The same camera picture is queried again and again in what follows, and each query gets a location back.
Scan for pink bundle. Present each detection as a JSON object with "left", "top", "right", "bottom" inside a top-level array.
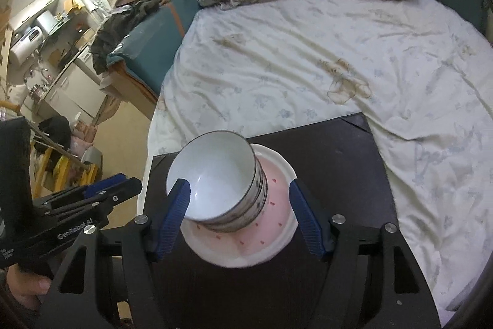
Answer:
[{"left": 71, "top": 121, "right": 97, "bottom": 156}]

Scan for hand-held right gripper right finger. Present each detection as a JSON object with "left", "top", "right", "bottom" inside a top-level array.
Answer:
[{"left": 288, "top": 180, "right": 442, "bottom": 329}]

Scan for black bag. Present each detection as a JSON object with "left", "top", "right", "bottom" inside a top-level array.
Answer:
[{"left": 39, "top": 116, "right": 72, "bottom": 150}]

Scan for yellow wooden stool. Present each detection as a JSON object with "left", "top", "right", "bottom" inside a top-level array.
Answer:
[{"left": 33, "top": 146, "right": 99, "bottom": 199}]

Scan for dark crumpled cloth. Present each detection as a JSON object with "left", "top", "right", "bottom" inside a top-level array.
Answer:
[{"left": 90, "top": 0, "right": 172, "bottom": 74}]

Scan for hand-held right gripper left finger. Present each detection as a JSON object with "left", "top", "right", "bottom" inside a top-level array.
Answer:
[{"left": 33, "top": 178, "right": 192, "bottom": 329}]

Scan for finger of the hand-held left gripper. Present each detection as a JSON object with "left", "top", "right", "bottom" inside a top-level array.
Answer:
[
  {"left": 40, "top": 173, "right": 127, "bottom": 208},
  {"left": 47, "top": 177, "right": 143, "bottom": 226}
]

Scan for wooden bed frame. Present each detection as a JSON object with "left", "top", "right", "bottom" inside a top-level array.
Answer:
[{"left": 102, "top": 61, "right": 160, "bottom": 119}]

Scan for white kitchen cabinet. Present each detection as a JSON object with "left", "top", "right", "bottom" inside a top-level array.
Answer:
[{"left": 19, "top": 44, "right": 112, "bottom": 125}]

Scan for white printed bedsheet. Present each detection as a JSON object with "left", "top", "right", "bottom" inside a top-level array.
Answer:
[{"left": 148, "top": 0, "right": 493, "bottom": 322}]

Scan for black tray board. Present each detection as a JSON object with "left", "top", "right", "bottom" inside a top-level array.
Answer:
[{"left": 136, "top": 112, "right": 399, "bottom": 329}]

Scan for person's left forearm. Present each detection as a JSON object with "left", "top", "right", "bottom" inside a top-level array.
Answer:
[{"left": 0, "top": 294, "right": 43, "bottom": 329}]

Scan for person's left hand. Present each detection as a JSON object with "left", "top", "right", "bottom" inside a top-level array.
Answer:
[{"left": 6, "top": 263, "right": 53, "bottom": 311}]

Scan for white kitchen appliance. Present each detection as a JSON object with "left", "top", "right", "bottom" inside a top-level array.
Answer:
[{"left": 8, "top": 26, "right": 44, "bottom": 64}]

